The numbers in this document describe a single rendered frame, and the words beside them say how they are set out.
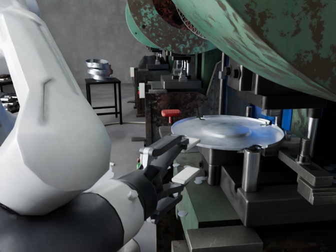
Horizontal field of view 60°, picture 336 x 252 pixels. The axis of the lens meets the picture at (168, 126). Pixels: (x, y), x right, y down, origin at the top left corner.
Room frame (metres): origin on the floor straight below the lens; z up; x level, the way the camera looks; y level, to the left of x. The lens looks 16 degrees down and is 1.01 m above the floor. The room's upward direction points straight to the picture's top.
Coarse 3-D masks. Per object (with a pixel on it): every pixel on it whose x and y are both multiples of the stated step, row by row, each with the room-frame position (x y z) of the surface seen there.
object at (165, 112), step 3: (162, 111) 1.04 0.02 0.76; (165, 111) 1.04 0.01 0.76; (168, 111) 1.04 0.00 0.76; (171, 111) 1.04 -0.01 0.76; (174, 111) 1.04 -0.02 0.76; (177, 111) 1.04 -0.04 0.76; (162, 114) 1.03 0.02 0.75; (165, 114) 1.02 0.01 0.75; (168, 114) 1.02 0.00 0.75; (171, 114) 1.02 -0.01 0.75; (174, 114) 1.02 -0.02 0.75; (177, 114) 1.03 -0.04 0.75; (180, 114) 1.03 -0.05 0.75; (171, 117) 1.04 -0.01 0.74; (171, 120) 1.05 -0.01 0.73
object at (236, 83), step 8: (232, 64) 0.75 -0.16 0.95; (240, 64) 0.70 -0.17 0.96; (224, 72) 0.77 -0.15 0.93; (232, 72) 0.71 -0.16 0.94; (240, 72) 0.69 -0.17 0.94; (248, 72) 0.69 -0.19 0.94; (232, 80) 0.74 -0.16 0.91; (240, 80) 0.69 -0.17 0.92; (248, 80) 0.69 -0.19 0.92; (256, 80) 0.67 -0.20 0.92; (264, 80) 0.67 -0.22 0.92; (240, 88) 0.69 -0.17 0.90; (248, 88) 0.69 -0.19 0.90; (256, 88) 0.67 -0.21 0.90; (264, 88) 0.67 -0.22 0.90; (272, 88) 0.67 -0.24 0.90; (280, 88) 0.67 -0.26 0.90; (288, 88) 0.68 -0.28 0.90
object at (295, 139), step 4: (276, 124) 0.80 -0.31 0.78; (284, 132) 0.72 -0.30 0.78; (284, 136) 0.69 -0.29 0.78; (292, 136) 0.69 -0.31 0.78; (296, 136) 0.69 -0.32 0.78; (284, 140) 0.68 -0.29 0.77; (292, 140) 0.68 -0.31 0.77; (296, 140) 0.68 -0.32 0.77; (276, 144) 0.68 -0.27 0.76; (280, 144) 0.68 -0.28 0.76; (284, 144) 0.68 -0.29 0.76; (288, 144) 0.68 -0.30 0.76; (292, 144) 0.68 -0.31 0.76; (296, 144) 0.68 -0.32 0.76; (264, 148) 0.67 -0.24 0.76; (268, 148) 0.67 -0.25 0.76; (272, 148) 0.67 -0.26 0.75; (276, 148) 0.68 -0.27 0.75; (280, 148) 0.68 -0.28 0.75; (284, 148) 0.68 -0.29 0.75; (288, 148) 0.68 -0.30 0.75; (292, 148) 0.68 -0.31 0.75; (296, 148) 0.68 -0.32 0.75; (260, 152) 0.69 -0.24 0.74; (264, 152) 0.67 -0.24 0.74; (268, 152) 0.67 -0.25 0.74; (272, 152) 0.67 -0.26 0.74; (276, 152) 0.68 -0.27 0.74
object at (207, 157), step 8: (160, 128) 0.76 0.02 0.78; (168, 128) 0.76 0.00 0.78; (160, 136) 0.72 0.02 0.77; (184, 136) 0.69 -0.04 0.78; (208, 152) 0.70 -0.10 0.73; (216, 152) 0.68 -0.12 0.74; (224, 152) 0.69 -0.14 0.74; (232, 152) 0.69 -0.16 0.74; (208, 160) 0.69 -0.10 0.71; (216, 160) 0.68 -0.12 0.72; (224, 160) 0.69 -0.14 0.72; (232, 160) 0.69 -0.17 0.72; (208, 168) 0.69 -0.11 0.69; (216, 168) 0.68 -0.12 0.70; (208, 176) 0.69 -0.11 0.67; (216, 176) 0.68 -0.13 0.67; (216, 184) 0.68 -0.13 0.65
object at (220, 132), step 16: (176, 128) 0.75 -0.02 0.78; (192, 128) 0.75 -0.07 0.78; (208, 128) 0.73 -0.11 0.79; (224, 128) 0.73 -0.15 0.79; (240, 128) 0.73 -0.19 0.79; (256, 128) 0.75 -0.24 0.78; (272, 128) 0.75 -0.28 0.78; (208, 144) 0.63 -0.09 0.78; (224, 144) 0.63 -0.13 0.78; (240, 144) 0.63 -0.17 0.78; (256, 144) 0.63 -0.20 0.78; (272, 144) 0.62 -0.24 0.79
